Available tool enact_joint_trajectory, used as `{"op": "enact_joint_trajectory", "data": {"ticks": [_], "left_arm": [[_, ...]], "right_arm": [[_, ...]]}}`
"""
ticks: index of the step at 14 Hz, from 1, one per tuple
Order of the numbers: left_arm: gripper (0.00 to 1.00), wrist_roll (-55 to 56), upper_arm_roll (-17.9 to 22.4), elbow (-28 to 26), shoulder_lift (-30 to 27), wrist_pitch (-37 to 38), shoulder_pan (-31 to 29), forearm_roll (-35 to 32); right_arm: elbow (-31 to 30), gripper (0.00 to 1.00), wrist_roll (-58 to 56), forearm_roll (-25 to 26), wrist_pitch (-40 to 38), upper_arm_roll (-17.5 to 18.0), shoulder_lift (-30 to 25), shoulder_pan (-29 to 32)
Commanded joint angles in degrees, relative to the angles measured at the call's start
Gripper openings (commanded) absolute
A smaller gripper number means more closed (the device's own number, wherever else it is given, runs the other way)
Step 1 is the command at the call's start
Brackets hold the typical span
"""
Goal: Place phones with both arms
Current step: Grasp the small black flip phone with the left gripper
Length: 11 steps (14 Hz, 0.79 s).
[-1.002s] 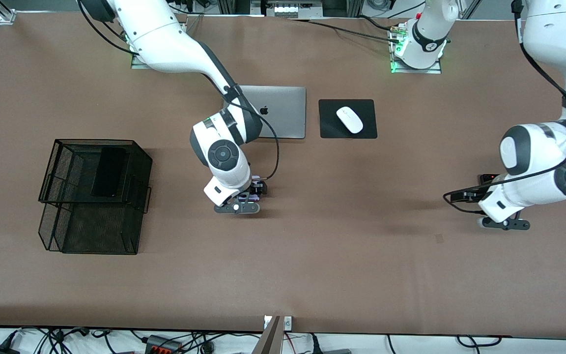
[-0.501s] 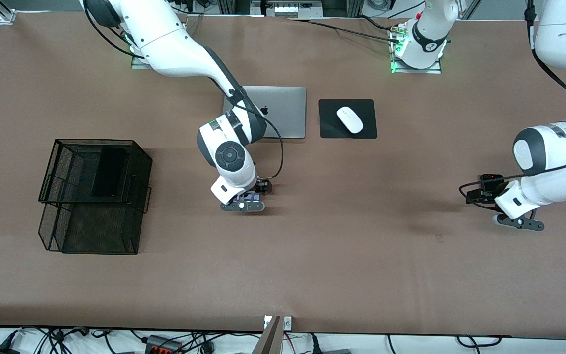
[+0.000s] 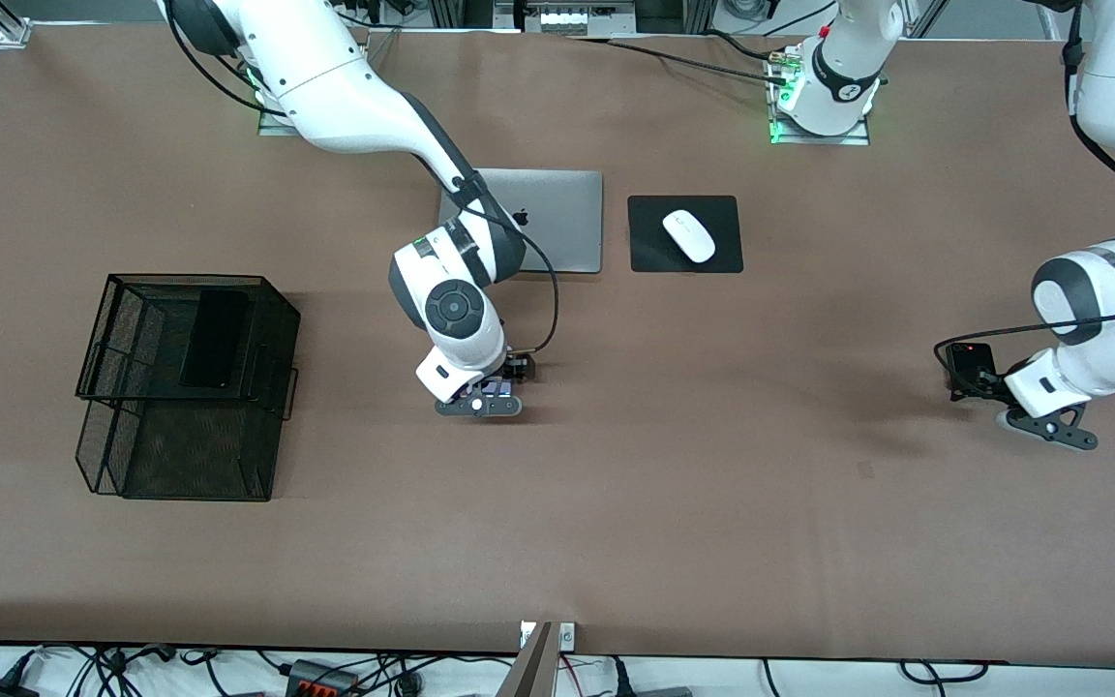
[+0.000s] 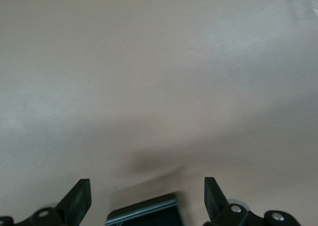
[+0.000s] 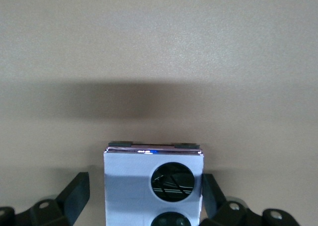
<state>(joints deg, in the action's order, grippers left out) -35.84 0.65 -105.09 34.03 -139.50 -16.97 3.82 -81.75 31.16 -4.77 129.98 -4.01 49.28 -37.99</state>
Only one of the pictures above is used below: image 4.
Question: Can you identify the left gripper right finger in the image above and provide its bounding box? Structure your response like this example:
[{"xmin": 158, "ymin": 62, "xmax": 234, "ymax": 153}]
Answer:
[{"xmin": 204, "ymin": 177, "xmax": 302, "ymax": 226}]

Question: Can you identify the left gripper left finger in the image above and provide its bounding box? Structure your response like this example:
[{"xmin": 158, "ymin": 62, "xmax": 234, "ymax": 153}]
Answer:
[{"xmin": 0, "ymin": 178, "xmax": 92, "ymax": 226}]

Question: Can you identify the black flip phone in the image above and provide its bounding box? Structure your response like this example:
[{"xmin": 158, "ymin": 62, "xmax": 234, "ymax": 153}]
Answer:
[{"xmin": 105, "ymin": 192, "xmax": 184, "ymax": 226}]

